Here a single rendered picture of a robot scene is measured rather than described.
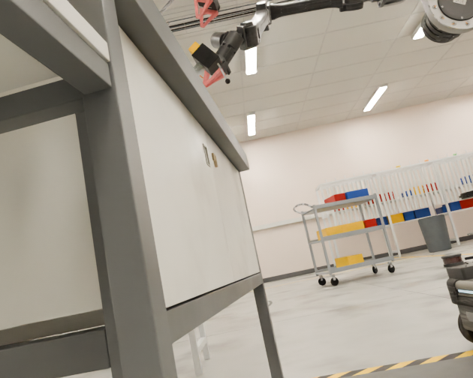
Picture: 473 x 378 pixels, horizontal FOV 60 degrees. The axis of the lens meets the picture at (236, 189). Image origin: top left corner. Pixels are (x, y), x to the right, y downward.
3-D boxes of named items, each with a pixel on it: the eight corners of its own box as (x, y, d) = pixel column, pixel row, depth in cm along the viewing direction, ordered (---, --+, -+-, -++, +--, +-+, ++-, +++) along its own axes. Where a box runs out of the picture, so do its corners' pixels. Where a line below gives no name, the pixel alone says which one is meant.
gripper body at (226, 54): (205, 54, 135) (217, 35, 136) (213, 69, 145) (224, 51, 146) (221, 62, 134) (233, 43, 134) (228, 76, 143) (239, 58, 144)
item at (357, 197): (378, 272, 548) (357, 194, 568) (398, 271, 500) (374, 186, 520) (308, 288, 530) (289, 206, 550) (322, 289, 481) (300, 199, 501)
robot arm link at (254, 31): (269, -1, 173) (272, 27, 178) (255, 1, 174) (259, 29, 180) (254, 19, 137) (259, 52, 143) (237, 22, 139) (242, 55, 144)
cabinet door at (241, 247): (261, 271, 153) (239, 170, 161) (238, 280, 100) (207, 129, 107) (254, 272, 154) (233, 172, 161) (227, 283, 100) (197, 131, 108)
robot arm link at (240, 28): (254, 20, 140) (258, 46, 145) (234, 19, 149) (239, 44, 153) (226, 29, 135) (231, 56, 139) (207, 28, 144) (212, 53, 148)
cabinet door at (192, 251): (235, 281, 100) (205, 129, 107) (155, 313, 47) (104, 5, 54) (227, 283, 100) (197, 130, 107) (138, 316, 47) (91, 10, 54)
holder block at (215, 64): (210, 98, 105) (236, 69, 105) (176, 70, 108) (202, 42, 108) (215, 105, 109) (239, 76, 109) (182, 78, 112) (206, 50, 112)
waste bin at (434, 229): (460, 247, 723) (449, 212, 734) (437, 252, 715) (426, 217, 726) (444, 249, 767) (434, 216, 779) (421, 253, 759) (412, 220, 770)
